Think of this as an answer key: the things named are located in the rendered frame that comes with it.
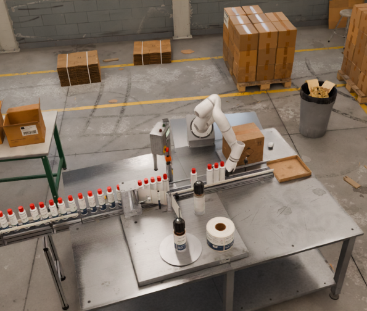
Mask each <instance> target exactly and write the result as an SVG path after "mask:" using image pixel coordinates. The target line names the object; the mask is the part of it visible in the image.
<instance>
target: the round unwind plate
mask: <svg viewBox="0 0 367 311"><path fill-rule="evenodd" d="M186 245H187V249H186V251H185V252H183V253H178V252H176V251H175V245H174V237H173V234H171V235H169V236H167V237H166V238H165V239H164V240H163V241H162V242H161V244H160V247H159V252H160V256H161V257H162V259H163V260H164V261H166V262H167V263H169V264H172V265H176V266H183V265H189V264H190V263H193V262H195V261H196V260H197V259H198V258H199V257H200V255H201V253H202V245H201V242H200V241H199V240H198V238H196V237H195V236H194V235H192V234H189V233H186Z"/></svg>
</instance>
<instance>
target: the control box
mask: <svg viewBox="0 0 367 311"><path fill-rule="evenodd" d="M162 124H163V123H161V122H157V123H156V125H155V127H154V128H153V129H152V131H151V132H150V141H151V152H152V154H156V155H160V156H162V155H164V153H165V152H166V151H165V148H167V147H169V145H170V139H169V140H168V142H167V144H166V139H167V138H168V137H167V138H166V136H165V132H166V130H167V129H168V127H169V124H167V123H166V125H165V127H162ZM159 129H162V132H161V133H160V132H159ZM168 135H169V134H168Z"/></svg>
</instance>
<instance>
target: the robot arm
mask: <svg viewBox="0 0 367 311"><path fill-rule="evenodd" d="M194 113H195V114H196V116H197V117H196V118H195V119H194V121H193V123H192V131H193V133H194V134H195V135H197V136H200V137H204V136H207V135H208V134H209V133H210V132H211V130H212V124H213V123H214V122H215V123H216V124H217V126H218V128H219V129H220V131H221V133H222V135H223V137H224V138H225V140H226V142H227V143H228V145H229V146H230V148H231V153H230V155H229V158H228V159H227V161H226V163H225V167H226V173H225V176H227V177H229V174H232V172H234V171H235V168H236V165H237V162H238V161H239V158H240V156H241V154H242V152H243V150H244V147H245V144H244V143H243V142H242V141H237V139H236V135H235V133H234V131H233V129H232V128H231V125H230V124H229V122H228V119H227V118H226V116H225V115H224V113H223V112H222V111H221V99H220V97H219V95H217V94H212V95H210V96H209V97H208V98H206V99H205V100H203V101H202V102H201V103H200V104H199V105H197V106H196V108H195V109H194Z"/></svg>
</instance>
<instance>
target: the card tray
mask: <svg viewBox="0 0 367 311"><path fill-rule="evenodd" d="M266 165H267V166H268V167H269V168H270V169H274V171H273V173H274V176H275V177H276V179H277V180H278V181H279V182H280V183H282V182H285V181H289V180H294V179H298V178H302V177H305V176H310V175H311V170H310V169H309V168H308V167H307V166H306V165H305V163H304V162H303V161H302V159H301V158H300V157H299V156H298V155H292V156H289V157H283V158H280V159H275V160H271V161H270V162H267V163H266Z"/></svg>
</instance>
